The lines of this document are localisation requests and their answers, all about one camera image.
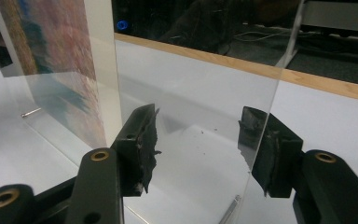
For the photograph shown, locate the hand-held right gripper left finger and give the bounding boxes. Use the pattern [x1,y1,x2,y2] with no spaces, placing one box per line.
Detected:
[110,103,162,198]

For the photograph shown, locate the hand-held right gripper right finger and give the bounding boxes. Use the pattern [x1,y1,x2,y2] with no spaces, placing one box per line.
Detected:
[238,105,304,200]

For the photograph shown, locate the clear acrylic frame panel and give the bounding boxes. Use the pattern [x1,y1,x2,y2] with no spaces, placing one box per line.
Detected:
[0,0,124,167]
[116,0,306,224]

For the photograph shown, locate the photo print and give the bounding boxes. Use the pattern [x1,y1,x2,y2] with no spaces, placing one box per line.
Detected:
[0,0,108,149]

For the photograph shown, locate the pale table mat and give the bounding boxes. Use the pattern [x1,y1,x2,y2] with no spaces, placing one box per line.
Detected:
[0,39,358,224]

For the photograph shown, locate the silver metal standoff pin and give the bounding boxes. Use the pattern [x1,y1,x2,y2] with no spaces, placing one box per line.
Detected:
[21,107,42,119]
[218,194,241,224]

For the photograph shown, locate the blue indicator light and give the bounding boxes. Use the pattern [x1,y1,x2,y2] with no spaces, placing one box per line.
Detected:
[116,20,130,32]

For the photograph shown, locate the white floor cable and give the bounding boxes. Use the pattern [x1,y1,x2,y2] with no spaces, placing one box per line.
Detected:
[232,28,295,43]

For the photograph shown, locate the white metal table frame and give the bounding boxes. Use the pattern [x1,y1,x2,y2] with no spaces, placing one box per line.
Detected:
[274,0,358,69]

